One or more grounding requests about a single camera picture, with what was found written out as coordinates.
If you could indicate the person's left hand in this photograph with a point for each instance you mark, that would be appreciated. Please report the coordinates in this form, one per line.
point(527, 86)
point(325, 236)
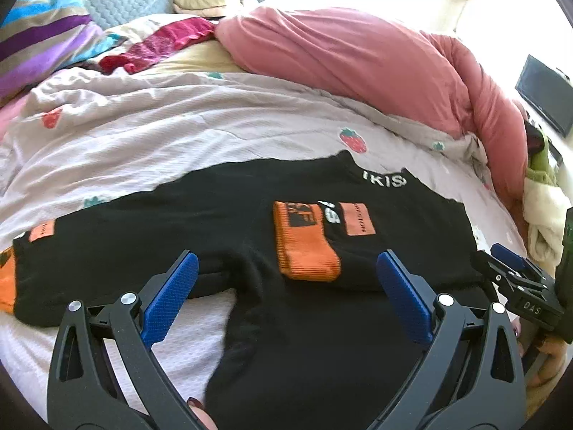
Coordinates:
point(199, 412)

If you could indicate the red ruffled cloth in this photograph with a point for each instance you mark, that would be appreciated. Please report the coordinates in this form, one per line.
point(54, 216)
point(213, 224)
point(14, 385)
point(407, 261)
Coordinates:
point(165, 40)

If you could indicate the strawberry print blanket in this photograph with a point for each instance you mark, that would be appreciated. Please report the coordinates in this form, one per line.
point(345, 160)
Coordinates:
point(179, 121)

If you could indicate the black sweater with orange patches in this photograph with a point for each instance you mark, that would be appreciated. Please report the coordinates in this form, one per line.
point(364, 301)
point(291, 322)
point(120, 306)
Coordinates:
point(291, 345)

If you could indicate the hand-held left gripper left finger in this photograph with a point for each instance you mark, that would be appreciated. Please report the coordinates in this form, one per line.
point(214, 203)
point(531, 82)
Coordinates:
point(172, 293)

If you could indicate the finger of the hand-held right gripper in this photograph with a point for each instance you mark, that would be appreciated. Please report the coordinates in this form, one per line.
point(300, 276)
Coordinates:
point(508, 251)
point(490, 271)

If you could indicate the green crumpled cloth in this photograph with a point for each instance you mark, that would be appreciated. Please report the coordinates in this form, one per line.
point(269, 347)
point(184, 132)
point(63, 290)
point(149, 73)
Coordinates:
point(541, 165)

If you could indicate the pink duvet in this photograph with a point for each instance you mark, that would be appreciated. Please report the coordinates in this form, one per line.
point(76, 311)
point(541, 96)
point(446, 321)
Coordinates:
point(358, 62)

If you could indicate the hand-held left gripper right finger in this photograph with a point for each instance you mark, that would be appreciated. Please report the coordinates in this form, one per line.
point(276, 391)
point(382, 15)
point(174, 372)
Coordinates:
point(403, 295)

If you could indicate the black monitor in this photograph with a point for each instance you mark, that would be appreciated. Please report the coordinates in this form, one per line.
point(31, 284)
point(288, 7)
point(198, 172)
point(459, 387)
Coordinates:
point(544, 94)

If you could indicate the striped colourful pillow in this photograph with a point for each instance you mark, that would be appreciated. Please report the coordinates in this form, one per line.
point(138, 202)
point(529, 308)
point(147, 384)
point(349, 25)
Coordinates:
point(40, 40)

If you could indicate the cream folded cloth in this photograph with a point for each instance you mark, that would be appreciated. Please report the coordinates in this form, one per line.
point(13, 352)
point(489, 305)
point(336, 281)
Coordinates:
point(201, 5)

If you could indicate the cream bed sheet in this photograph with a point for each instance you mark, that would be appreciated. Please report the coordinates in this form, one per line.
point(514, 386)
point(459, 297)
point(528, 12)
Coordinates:
point(201, 60)

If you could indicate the cream fluffy cloth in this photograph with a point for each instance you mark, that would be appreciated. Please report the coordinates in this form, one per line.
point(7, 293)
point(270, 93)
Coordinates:
point(544, 215)

